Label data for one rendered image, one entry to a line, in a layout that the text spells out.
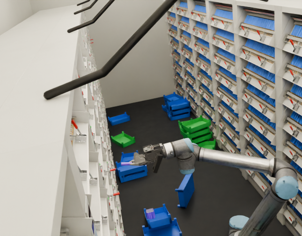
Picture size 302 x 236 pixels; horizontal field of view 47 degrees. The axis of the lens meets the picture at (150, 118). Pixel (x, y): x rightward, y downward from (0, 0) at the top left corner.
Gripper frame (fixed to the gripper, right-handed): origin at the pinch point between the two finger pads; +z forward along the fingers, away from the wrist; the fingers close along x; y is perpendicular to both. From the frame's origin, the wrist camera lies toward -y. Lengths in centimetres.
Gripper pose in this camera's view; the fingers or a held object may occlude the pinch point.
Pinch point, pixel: (131, 164)
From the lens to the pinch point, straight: 201.9
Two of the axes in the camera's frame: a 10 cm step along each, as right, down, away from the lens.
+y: -2.0, -9.1, -3.7
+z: -9.6, 2.5, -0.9
